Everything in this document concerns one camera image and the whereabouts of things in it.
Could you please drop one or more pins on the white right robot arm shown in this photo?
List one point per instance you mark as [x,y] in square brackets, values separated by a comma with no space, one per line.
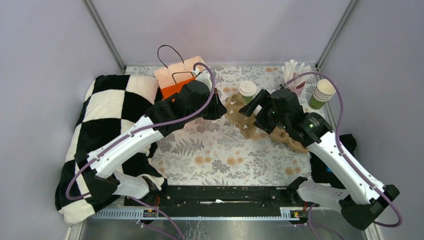
[363,197]

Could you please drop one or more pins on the bundle of white wrapped straws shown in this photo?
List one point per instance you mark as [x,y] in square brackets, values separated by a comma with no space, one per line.
[291,69]

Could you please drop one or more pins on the stack of green paper cups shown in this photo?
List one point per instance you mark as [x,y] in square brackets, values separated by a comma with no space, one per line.
[322,93]

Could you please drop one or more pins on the clear white plastic cup lid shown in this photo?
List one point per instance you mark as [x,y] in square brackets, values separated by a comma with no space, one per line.
[247,87]

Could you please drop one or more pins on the brown cardboard cup carrier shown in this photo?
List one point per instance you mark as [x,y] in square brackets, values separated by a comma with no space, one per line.
[245,124]
[279,136]

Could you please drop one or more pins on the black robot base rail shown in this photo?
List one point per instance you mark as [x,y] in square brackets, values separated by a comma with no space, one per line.
[225,201]

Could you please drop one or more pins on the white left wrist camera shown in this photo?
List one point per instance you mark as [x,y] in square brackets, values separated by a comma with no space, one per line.
[204,77]

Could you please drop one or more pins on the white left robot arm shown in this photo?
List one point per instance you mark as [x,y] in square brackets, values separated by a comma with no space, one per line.
[99,167]

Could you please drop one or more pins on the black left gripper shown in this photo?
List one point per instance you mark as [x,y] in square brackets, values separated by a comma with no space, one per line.
[218,108]

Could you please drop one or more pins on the black t-shirt with logo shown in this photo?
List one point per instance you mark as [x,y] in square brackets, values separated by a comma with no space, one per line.
[329,164]

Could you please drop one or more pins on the black white checkered blanket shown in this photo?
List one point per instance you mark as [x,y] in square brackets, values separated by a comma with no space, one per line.
[112,104]

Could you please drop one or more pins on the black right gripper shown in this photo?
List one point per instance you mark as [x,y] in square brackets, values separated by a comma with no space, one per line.
[250,107]

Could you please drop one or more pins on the orange paper gift bag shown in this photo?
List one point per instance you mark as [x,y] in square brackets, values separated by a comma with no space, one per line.
[172,77]

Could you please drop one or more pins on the green paper coffee cup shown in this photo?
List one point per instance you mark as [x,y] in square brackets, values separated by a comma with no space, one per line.
[247,97]

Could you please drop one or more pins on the floral patterned table mat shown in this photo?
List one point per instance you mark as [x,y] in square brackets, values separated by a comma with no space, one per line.
[215,153]

